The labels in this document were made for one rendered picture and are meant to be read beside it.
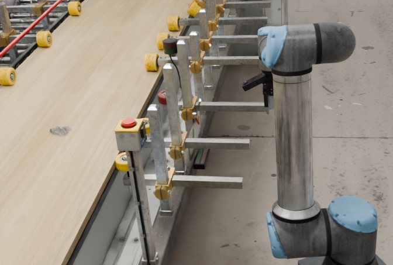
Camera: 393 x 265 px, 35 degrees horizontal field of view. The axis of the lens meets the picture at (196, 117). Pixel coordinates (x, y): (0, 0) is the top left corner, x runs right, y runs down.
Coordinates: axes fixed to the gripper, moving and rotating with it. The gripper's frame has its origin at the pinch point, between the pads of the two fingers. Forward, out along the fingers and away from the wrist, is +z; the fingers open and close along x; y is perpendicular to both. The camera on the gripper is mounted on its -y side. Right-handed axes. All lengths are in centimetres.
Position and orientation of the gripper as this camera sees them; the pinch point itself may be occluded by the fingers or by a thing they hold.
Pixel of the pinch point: (266, 110)
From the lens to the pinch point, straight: 259.4
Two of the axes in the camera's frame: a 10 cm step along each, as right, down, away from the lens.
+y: 9.8, 0.1, -1.9
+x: 1.7, -4.9, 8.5
